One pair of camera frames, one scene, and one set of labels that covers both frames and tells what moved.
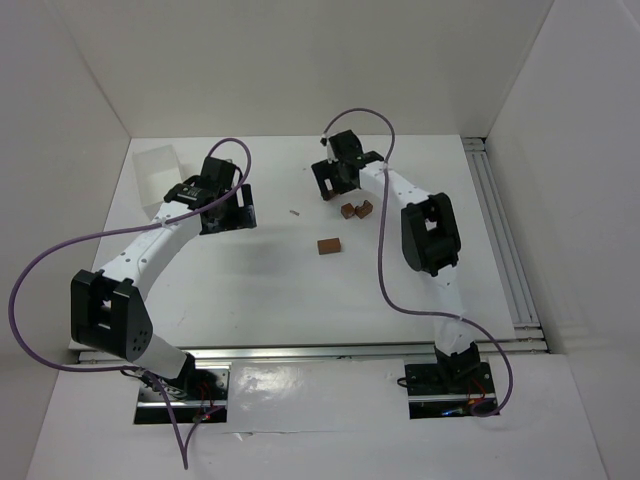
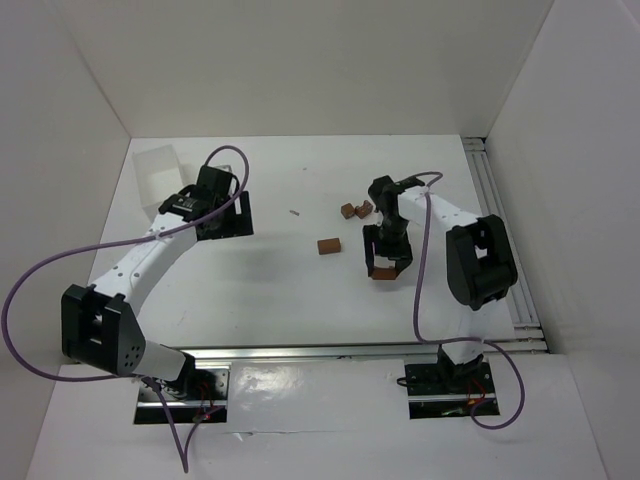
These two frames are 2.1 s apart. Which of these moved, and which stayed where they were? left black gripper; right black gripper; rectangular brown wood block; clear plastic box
Moved: right black gripper
Stayed: rectangular brown wood block; left black gripper; clear plastic box
